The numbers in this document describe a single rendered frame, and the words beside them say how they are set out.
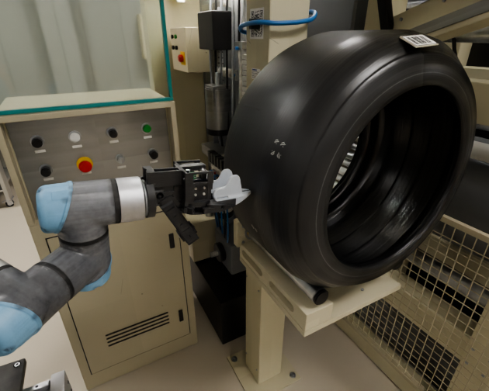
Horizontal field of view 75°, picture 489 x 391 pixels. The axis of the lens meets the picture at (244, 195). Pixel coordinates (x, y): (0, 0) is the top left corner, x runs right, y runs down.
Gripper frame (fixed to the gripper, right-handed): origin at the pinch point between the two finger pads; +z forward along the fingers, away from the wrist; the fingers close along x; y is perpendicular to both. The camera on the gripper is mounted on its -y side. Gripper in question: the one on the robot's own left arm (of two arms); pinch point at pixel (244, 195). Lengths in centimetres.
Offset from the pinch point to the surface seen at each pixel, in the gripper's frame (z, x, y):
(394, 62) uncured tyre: 20.0, -12.0, 27.2
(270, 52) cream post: 20.4, 28.0, 28.1
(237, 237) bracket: 14.5, 26.5, -27.5
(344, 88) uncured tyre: 11.1, -10.5, 22.5
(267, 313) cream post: 34, 30, -69
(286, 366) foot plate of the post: 52, 31, -112
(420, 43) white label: 25.3, -12.1, 30.7
